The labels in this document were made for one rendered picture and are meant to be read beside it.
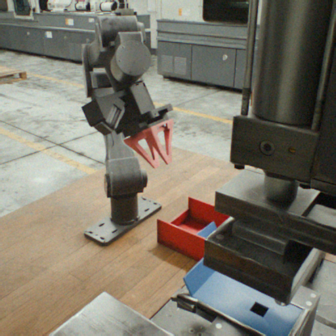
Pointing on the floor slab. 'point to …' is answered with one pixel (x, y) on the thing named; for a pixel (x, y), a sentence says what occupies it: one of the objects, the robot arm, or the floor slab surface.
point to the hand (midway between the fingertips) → (161, 161)
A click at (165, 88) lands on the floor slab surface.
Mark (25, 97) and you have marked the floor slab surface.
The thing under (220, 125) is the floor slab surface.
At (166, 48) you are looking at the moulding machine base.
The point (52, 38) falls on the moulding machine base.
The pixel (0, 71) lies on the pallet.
